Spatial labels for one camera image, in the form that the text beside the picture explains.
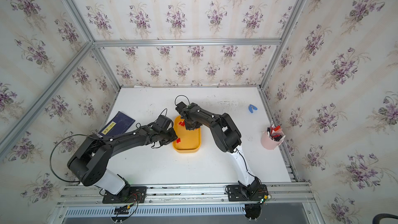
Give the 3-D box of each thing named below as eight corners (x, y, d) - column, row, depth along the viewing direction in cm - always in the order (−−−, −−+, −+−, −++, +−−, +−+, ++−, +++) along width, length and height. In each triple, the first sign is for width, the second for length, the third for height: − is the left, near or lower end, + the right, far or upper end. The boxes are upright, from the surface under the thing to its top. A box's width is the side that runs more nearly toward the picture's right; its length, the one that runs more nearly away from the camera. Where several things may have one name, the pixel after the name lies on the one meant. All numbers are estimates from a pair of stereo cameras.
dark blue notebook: (97, 133, 96) (95, 131, 95) (119, 112, 106) (118, 111, 105) (115, 144, 92) (113, 142, 90) (136, 121, 102) (135, 120, 100)
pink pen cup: (261, 150, 91) (269, 140, 80) (257, 135, 97) (264, 124, 87) (276, 150, 91) (286, 140, 80) (271, 135, 97) (280, 124, 87)
